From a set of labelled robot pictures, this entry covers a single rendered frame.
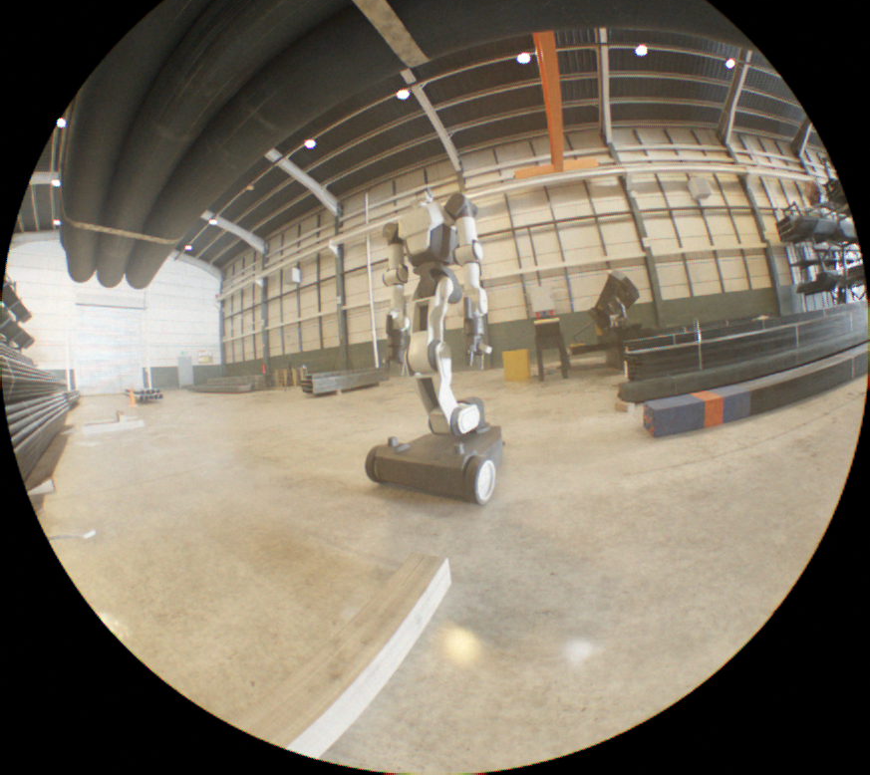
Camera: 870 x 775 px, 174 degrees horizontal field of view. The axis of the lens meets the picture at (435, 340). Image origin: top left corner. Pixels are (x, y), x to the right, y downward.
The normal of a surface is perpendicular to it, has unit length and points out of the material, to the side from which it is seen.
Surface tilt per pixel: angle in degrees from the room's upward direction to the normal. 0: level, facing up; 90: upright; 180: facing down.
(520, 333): 90
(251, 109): 146
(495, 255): 90
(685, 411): 90
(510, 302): 90
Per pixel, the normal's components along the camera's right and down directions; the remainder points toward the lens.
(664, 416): -0.41, -0.01
